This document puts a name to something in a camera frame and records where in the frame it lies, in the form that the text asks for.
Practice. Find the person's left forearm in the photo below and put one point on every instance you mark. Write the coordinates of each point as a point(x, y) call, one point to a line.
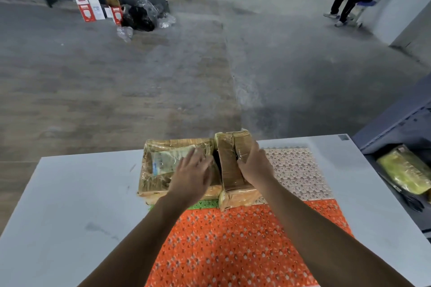
point(134, 249)

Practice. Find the white table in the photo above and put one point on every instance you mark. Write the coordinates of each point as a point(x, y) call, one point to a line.
point(84, 189)

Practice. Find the person's left hand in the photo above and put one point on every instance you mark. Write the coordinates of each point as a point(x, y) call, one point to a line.
point(192, 179)

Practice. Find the clear plastic bag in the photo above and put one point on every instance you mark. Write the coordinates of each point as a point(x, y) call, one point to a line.
point(167, 21)
point(148, 7)
point(124, 34)

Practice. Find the black rubbish bag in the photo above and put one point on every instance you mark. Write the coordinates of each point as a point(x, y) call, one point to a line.
point(139, 21)

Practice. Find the grey square table sticker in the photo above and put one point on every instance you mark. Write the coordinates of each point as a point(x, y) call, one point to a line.
point(343, 137)

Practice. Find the dark blue metal shelf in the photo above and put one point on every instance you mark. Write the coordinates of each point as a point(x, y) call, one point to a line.
point(397, 122)

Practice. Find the person's right forearm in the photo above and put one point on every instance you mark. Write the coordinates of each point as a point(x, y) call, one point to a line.
point(330, 243)

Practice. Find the person's right hand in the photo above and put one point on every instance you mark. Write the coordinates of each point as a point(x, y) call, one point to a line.
point(257, 169)

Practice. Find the orange perforated plastic mat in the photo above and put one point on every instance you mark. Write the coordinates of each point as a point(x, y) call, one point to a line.
point(235, 239)

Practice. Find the yellow parcel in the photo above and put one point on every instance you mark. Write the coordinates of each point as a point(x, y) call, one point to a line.
point(404, 169)

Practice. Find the tall red white carton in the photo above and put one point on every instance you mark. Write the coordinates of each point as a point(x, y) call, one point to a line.
point(86, 11)

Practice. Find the white perforated plastic mat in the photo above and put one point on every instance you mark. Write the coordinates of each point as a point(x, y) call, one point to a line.
point(296, 172)

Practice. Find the small red white carton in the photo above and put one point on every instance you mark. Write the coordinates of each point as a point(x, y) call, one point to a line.
point(116, 16)

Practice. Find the green perforated plastic mat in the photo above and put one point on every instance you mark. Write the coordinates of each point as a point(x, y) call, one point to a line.
point(205, 204)

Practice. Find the taped parcel with white label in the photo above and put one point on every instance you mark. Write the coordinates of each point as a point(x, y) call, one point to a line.
point(158, 175)

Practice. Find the taped brown parcel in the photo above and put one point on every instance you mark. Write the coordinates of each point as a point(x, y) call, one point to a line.
point(230, 169)

